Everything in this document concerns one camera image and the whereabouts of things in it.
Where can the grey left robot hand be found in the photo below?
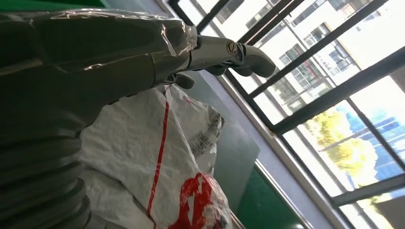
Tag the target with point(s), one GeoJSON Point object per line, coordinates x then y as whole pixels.
{"type": "Point", "coordinates": [79, 63]}

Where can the white red-printed plastic package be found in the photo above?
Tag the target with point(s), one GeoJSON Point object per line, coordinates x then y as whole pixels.
{"type": "Point", "coordinates": [133, 142]}

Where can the pale building outside window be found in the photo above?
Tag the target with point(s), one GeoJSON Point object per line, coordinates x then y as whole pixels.
{"type": "Point", "coordinates": [373, 34]}

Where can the yellow-green tree outside window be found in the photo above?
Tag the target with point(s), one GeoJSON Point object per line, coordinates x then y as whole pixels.
{"type": "Point", "coordinates": [348, 155]}

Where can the black window frame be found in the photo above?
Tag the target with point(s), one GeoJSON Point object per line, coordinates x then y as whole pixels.
{"type": "Point", "coordinates": [316, 110]}

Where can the grey flat machine panel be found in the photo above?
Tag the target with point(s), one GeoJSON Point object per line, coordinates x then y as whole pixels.
{"type": "Point", "coordinates": [234, 151]}

